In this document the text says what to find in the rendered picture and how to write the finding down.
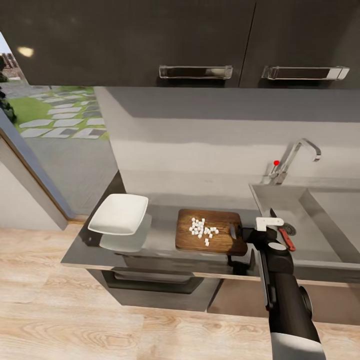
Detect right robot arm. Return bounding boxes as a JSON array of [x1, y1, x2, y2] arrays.
[[238, 216, 327, 360]]

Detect parer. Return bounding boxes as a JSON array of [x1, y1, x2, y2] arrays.
[[271, 209, 296, 252]]

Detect cutting board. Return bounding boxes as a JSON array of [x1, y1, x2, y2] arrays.
[[175, 209, 248, 255]]

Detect bowl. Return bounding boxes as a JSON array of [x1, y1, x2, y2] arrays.
[[88, 193, 149, 236]]

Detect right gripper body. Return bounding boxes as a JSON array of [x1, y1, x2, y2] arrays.
[[242, 227, 279, 247]]

